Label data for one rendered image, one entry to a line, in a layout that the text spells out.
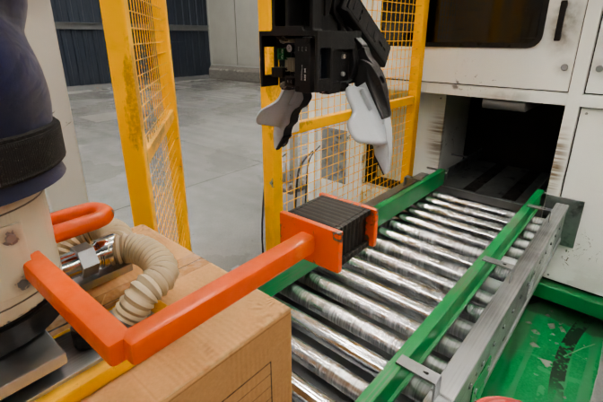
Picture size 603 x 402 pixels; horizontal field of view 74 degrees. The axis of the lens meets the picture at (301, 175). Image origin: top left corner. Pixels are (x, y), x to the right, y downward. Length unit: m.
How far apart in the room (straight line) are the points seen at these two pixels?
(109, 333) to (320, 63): 0.28
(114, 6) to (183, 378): 0.78
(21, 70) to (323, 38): 0.27
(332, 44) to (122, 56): 0.71
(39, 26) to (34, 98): 1.08
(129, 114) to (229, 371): 0.68
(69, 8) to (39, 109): 11.35
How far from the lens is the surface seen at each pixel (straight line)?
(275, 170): 1.36
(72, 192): 1.61
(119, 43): 1.02
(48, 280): 0.44
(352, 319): 1.20
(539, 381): 2.02
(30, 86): 0.45
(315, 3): 0.38
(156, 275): 0.53
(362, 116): 0.39
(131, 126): 1.04
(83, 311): 0.38
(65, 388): 0.50
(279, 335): 0.58
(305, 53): 0.37
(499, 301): 1.30
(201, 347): 0.53
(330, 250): 0.44
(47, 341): 0.52
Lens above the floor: 1.30
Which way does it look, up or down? 19 degrees down
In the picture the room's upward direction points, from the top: straight up
